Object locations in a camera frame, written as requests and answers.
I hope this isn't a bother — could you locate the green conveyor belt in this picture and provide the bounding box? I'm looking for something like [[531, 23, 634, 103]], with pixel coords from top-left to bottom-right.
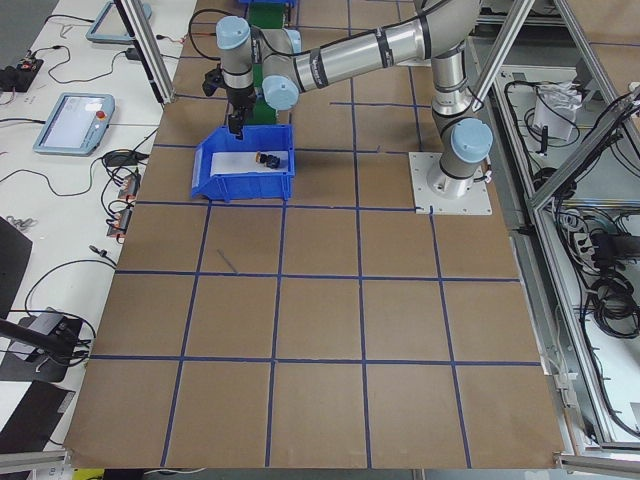
[[247, 3, 286, 125]]

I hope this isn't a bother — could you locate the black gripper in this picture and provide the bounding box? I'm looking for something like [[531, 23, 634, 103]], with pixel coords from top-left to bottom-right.
[[227, 87, 255, 140]]

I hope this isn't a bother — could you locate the yellow push button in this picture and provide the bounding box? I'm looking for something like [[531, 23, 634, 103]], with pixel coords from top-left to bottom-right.
[[256, 152, 281, 170]]

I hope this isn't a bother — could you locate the aluminium frame post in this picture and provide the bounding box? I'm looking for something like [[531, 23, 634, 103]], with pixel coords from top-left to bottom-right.
[[114, 0, 175, 105]]

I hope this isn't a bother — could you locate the white crumpled bag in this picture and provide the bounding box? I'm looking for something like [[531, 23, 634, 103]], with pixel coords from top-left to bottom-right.
[[533, 81, 582, 141]]

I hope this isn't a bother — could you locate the near teach pendant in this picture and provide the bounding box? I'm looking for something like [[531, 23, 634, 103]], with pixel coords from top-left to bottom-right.
[[33, 92, 116, 156]]

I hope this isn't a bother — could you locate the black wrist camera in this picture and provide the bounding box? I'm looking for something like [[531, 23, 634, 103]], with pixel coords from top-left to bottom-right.
[[202, 67, 225, 97]]

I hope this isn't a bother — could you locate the left blue plastic bin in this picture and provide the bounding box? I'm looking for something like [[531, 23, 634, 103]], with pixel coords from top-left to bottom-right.
[[191, 124, 295, 202]]

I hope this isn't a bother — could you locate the teach pendant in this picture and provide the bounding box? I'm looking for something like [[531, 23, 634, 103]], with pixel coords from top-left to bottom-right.
[[33, 92, 116, 156], [85, 1, 132, 45]]

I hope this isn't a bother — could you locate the black monitor stand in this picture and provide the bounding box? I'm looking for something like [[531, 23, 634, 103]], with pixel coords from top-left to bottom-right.
[[1, 309, 82, 383]]

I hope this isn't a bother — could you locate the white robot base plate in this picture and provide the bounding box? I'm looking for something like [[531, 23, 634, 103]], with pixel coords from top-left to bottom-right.
[[408, 152, 492, 216]]

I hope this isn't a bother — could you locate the far teach pendant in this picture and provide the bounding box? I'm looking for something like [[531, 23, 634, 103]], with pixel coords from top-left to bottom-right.
[[85, 1, 132, 45]]

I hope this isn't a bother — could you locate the white foam bin liner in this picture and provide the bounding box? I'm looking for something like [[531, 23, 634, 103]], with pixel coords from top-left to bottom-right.
[[210, 151, 289, 175]]

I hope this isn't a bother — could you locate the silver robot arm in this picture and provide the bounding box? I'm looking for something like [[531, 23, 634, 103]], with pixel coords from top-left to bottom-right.
[[202, 0, 493, 199]]

